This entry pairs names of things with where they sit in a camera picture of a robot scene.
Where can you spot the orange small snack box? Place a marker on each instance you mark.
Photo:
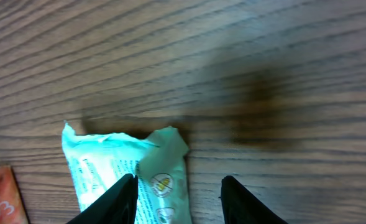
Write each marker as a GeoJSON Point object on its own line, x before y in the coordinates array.
{"type": "Point", "coordinates": [12, 209]}

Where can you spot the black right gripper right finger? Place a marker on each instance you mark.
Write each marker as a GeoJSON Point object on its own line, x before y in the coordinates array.
{"type": "Point", "coordinates": [240, 206]}

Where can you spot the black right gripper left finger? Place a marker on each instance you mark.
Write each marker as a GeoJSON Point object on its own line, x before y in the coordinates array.
{"type": "Point", "coordinates": [118, 205]}

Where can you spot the teal plastic packet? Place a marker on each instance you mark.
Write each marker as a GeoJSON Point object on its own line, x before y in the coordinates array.
{"type": "Point", "coordinates": [98, 161]}

